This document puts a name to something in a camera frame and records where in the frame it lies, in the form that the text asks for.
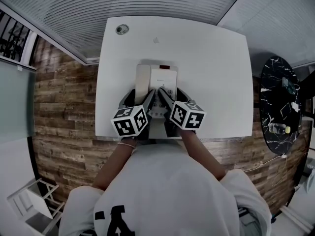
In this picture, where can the person's left forearm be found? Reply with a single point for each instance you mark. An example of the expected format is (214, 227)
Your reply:
(115, 166)

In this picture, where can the person's white printed shirt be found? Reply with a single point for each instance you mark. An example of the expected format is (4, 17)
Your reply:
(167, 193)

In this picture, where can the clear plastic bottle yellow cap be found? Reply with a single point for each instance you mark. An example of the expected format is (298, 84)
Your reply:
(278, 128)

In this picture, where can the white frame shelf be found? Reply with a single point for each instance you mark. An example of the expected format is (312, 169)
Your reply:
(29, 203)

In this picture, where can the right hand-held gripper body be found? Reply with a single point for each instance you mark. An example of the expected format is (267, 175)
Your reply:
(187, 117)

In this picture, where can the white square table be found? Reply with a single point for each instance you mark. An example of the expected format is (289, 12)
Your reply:
(211, 65)

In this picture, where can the black metal railing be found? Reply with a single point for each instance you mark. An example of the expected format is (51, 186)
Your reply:
(12, 38)

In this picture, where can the person's right forearm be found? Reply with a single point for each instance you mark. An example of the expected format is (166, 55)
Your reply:
(204, 156)

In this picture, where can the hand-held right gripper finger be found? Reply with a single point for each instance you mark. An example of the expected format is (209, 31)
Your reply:
(183, 97)
(166, 99)

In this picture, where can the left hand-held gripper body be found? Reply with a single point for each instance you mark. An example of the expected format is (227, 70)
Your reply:
(128, 126)

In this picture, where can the green wrapped packet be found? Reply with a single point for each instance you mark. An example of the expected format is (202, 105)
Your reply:
(290, 85)

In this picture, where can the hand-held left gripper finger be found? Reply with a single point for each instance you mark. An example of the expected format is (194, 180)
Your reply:
(126, 101)
(148, 102)

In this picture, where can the flat black card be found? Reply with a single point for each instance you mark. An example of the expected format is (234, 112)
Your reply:
(286, 110)

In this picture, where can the white crumpled tissue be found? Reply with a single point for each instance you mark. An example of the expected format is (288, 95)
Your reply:
(296, 106)

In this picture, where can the white desk telephone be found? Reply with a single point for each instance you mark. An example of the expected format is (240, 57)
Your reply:
(162, 79)

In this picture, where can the black marble round table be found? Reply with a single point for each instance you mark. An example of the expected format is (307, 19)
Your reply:
(273, 95)

